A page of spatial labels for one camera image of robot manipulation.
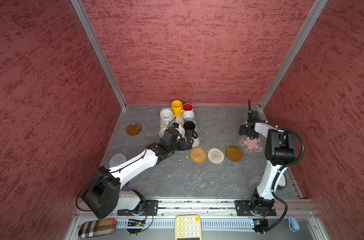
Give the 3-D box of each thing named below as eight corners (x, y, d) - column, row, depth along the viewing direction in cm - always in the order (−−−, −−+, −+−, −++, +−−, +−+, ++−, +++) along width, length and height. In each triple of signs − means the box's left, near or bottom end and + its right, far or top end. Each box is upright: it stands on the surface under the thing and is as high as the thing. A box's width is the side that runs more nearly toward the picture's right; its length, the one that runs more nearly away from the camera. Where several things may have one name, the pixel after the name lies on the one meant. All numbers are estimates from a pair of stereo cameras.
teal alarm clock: (275, 188, 83) (280, 185, 79) (279, 177, 87) (284, 174, 83) (279, 191, 82) (285, 188, 78) (283, 180, 86) (289, 177, 82)
